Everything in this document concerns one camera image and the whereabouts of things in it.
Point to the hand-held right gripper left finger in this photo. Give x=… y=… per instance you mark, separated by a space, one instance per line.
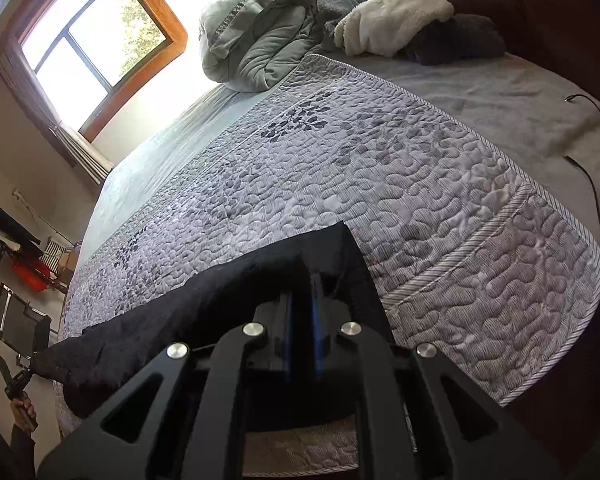
x=286 y=340

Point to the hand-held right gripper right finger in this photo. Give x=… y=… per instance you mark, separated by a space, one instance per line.
x=319 y=340

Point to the black pants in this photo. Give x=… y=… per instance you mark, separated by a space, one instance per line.
x=220 y=285

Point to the person's left forearm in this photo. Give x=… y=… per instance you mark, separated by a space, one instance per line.
x=22 y=452

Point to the person's left hand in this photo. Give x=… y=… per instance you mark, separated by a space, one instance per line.
x=26 y=407

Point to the red bag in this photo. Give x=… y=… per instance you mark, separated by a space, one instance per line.
x=30 y=272

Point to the striped cloth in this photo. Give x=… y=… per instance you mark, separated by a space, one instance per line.
x=55 y=255

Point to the cardboard box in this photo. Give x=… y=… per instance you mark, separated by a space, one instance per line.
x=69 y=265

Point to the grey patterned quilt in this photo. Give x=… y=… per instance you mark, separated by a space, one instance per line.
x=380 y=185

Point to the beige pleated curtain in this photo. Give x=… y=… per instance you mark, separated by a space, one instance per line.
x=82 y=154

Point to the grey bed sheet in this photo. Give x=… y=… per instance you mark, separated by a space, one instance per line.
x=480 y=100

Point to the wooden framed window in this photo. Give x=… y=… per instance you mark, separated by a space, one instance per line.
x=95 y=35

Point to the pale green comforter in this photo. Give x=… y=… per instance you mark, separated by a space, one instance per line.
x=260 y=35

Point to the white fleece blanket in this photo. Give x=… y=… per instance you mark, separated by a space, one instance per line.
x=390 y=20

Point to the grey fleece blanket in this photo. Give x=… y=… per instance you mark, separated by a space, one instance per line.
x=336 y=10

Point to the dark grey pillow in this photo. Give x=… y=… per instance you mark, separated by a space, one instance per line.
x=462 y=40

